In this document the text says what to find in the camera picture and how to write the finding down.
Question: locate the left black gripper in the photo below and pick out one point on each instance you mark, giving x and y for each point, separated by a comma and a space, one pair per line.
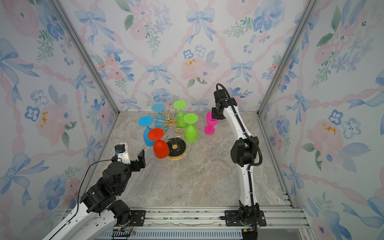
142, 163

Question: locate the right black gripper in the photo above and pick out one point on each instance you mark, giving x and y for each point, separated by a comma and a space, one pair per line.
213, 114

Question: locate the pink wine glass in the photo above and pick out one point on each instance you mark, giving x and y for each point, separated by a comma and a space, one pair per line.
210, 128

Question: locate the green wine glass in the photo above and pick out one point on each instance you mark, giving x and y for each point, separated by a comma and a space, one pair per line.
180, 106
191, 132

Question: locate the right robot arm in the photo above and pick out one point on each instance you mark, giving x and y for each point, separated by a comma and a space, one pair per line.
223, 98

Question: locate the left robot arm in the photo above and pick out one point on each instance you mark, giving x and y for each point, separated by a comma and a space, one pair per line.
99, 209

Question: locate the red wine glass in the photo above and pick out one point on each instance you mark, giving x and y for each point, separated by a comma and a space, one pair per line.
160, 147

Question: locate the front blue wine glass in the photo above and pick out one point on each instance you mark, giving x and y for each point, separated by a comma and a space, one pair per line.
146, 122

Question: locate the blue wine glass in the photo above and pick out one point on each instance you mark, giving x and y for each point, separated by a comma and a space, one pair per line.
146, 122
159, 108

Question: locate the back blue wine glass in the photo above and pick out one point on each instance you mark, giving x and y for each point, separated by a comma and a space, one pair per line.
159, 108

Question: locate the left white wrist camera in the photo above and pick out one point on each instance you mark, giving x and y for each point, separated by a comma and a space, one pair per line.
121, 154

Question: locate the gold wire glass rack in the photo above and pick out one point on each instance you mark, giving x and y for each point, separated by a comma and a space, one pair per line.
173, 136

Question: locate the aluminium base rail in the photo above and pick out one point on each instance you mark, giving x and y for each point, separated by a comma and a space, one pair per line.
206, 223

